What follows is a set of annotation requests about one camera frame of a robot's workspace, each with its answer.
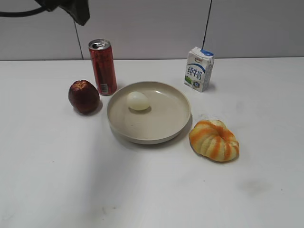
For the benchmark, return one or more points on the beige round plate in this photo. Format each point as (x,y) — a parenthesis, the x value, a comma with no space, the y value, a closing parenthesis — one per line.
(168,114)

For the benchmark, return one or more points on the white egg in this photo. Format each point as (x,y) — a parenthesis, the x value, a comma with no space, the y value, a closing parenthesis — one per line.
(137,101)

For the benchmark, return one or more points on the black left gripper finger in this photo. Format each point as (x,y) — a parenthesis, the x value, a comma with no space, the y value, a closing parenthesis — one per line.
(78,10)

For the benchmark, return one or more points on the red soda can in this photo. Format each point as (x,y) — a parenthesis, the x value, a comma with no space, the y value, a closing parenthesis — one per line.
(103,66)

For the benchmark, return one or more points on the orange striped bread bun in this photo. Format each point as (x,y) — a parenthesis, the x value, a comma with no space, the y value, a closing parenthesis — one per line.
(213,140)

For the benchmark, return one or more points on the dark red apple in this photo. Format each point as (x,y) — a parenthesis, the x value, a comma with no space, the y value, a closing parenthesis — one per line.
(83,96)

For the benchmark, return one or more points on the white blue milk carton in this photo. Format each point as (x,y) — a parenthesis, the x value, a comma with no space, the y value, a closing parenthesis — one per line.
(198,69)

